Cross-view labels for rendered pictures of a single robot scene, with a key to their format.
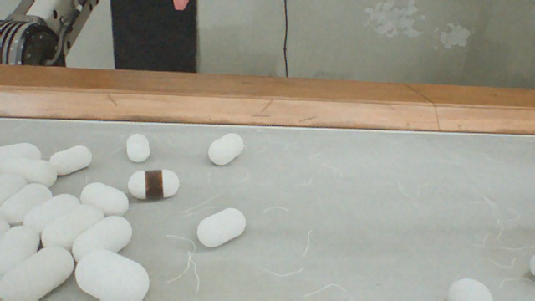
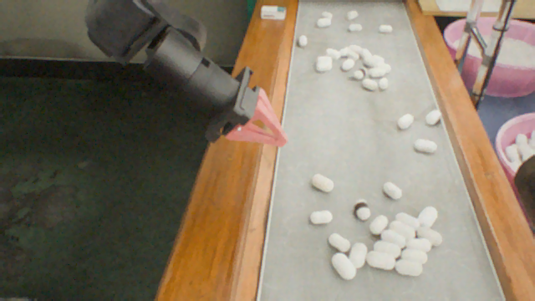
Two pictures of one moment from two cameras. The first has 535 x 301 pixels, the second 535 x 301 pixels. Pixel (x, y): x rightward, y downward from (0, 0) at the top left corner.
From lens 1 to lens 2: 0.70 m
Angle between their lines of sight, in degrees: 65
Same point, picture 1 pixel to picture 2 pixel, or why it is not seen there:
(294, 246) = (392, 176)
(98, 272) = (433, 215)
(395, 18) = not seen: outside the picture
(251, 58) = not seen: outside the picture
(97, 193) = (383, 222)
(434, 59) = not seen: outside the picture
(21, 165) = (363, 252)
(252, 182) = (345, 181)
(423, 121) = (278, 105)
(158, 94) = (252, 203)
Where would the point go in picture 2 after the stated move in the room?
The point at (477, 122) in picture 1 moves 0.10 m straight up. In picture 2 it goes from (281, 88) to (282, 43)
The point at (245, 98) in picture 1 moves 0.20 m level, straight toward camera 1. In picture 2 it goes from (259, 164) to (387, 179)
